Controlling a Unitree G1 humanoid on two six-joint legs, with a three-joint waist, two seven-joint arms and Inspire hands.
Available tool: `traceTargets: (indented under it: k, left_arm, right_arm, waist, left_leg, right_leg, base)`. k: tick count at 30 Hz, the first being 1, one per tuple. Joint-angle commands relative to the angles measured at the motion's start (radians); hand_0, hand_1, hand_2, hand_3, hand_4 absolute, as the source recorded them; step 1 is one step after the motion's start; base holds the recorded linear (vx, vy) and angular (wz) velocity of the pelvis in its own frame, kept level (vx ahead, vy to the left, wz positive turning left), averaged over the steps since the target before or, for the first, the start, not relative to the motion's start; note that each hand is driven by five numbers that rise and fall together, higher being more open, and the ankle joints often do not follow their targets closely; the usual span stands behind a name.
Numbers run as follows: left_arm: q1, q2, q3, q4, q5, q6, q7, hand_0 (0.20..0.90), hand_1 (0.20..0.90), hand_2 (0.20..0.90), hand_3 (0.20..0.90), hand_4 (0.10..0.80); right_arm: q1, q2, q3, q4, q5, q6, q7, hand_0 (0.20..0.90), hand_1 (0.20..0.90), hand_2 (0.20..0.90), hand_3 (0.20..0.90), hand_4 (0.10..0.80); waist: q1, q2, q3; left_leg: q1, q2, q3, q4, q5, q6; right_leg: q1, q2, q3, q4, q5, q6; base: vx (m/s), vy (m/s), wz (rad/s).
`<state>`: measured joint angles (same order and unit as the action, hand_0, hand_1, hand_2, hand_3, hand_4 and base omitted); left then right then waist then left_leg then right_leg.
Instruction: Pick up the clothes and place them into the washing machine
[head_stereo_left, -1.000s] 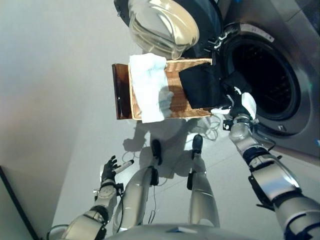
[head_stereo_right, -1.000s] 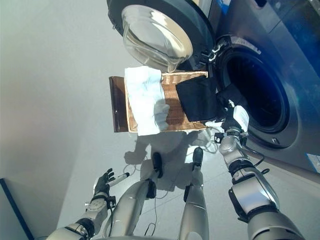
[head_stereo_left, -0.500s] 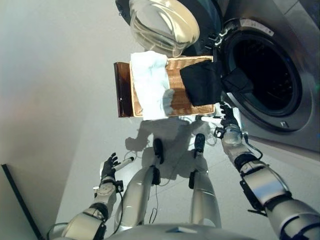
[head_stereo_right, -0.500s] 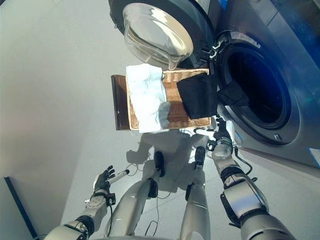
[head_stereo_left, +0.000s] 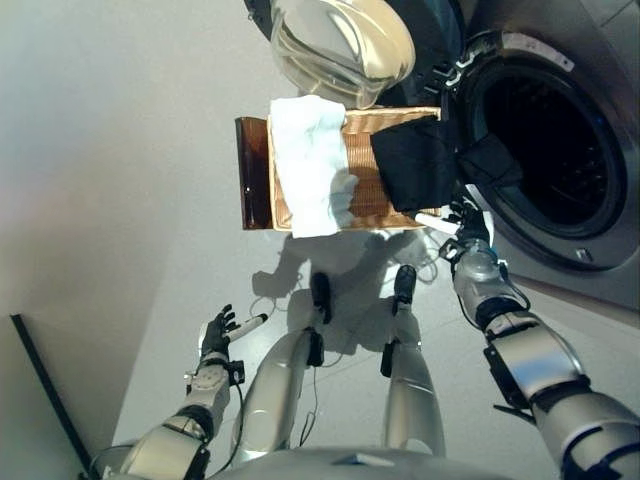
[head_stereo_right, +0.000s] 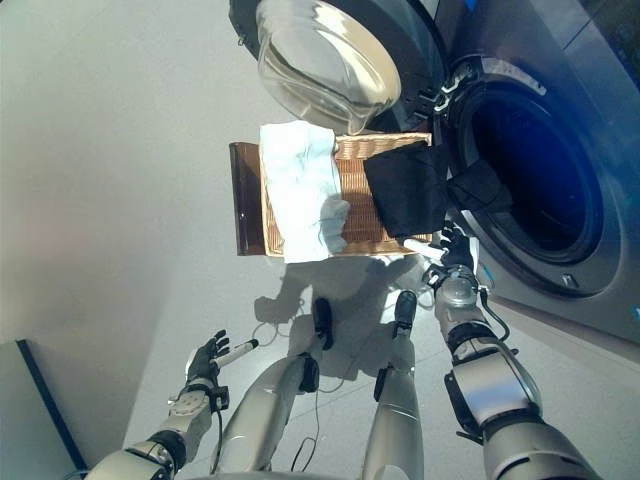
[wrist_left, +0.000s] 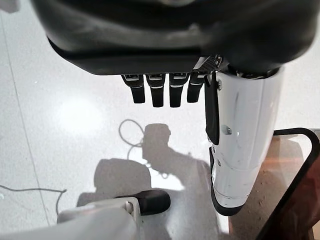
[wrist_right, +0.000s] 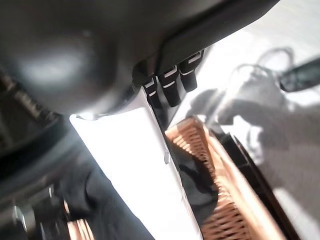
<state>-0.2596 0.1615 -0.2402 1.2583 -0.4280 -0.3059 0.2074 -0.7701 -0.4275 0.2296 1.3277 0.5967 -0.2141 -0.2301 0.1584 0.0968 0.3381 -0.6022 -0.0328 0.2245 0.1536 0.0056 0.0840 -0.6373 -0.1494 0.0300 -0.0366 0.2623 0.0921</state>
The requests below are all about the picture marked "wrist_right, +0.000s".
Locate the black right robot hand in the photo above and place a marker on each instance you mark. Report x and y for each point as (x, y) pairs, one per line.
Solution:
(75, 37)

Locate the black garment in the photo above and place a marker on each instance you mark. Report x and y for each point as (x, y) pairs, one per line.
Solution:
(82, 200)

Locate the silver left robot leg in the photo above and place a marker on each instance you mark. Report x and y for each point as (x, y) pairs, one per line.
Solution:
(300, 75)

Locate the rectangular wicker laundry basket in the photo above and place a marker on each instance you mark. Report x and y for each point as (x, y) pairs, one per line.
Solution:
(225, 220)

